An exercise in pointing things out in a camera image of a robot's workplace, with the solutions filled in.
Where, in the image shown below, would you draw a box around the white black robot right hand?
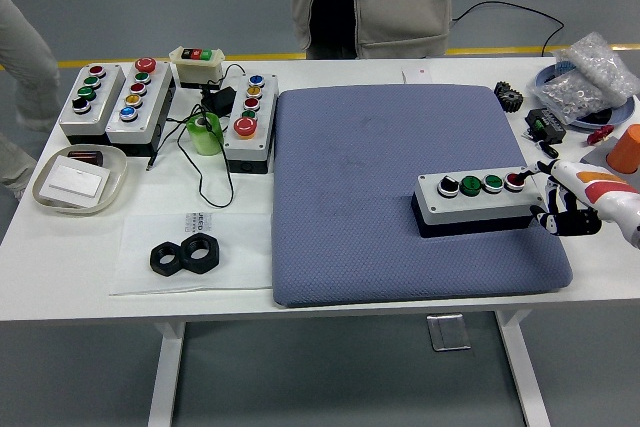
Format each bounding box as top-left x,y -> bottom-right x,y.
518,159 -> 640,250

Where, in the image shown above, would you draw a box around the four-button box with selector switch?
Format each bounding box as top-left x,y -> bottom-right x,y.
411,165 -> 545,240

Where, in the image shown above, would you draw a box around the grey box with orange button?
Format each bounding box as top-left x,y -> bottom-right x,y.
223,72 -> 280,175

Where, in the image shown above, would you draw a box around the grey box with yellow button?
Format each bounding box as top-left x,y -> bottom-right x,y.
105,57 -> 176,157

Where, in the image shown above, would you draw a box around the grey four-button control box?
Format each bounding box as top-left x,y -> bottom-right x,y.
58,62 -> 127,146

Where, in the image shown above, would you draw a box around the orange cylinder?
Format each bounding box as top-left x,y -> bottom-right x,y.
606,124 -> 640,174

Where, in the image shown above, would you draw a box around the small red clip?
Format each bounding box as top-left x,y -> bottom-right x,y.
587,125 -> 615,146

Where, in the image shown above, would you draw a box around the blue plate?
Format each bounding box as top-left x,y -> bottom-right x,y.
534,64 -> 639,131

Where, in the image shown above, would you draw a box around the black module with green terminal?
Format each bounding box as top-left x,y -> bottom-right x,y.
523,107 -> 568,144

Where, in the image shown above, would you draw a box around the bubble wrap bag of washers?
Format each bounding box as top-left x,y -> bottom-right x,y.
530,32 -> 640,126

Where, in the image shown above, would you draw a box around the black gear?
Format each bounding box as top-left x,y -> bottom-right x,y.
493,80 -> 525,113

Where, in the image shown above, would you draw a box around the white table leg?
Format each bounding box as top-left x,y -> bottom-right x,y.
147,319 -> 187,427
494,309 -> 551,427

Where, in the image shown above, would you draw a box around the metal floor socket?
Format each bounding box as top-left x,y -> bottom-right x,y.
427,313 -> 472,352

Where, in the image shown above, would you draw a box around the white card with red mark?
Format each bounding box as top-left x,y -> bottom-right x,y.
401,66 -> 434,85

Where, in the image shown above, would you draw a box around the blue-grey quilted mat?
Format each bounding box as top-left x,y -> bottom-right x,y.
272,84 -> 575,307

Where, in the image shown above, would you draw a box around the clear printed plastic bag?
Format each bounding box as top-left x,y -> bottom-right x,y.
108,211 -> 275,297

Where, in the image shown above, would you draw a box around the large black hex nut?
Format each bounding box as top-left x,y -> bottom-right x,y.
179,232 -> 221,276

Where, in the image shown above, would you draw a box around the black power adapter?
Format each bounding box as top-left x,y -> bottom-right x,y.
200,86 -> 237,116

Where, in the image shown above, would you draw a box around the green tape roll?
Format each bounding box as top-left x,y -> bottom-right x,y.
186,112 -> 224,157

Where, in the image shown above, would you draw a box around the small black hex nut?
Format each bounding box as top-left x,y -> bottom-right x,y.
149,241 -> 187,277

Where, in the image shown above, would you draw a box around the beige shallow tray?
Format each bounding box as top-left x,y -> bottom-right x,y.
32,144 -> 130,217

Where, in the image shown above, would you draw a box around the dark red small block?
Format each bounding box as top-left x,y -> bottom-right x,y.
67,149 -> 105,167

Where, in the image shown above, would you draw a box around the black floor cable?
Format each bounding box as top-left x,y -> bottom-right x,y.
452,0 -> 566,57

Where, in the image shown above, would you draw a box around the cream red-green switch box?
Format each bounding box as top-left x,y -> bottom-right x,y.
169,45 -> 227,90

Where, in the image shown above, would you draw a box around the thin black adapter cord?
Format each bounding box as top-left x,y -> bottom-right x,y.
146,62 -> 246,209

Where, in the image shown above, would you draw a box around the white wall switch panel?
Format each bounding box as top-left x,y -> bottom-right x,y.
39,155 -> 112,208

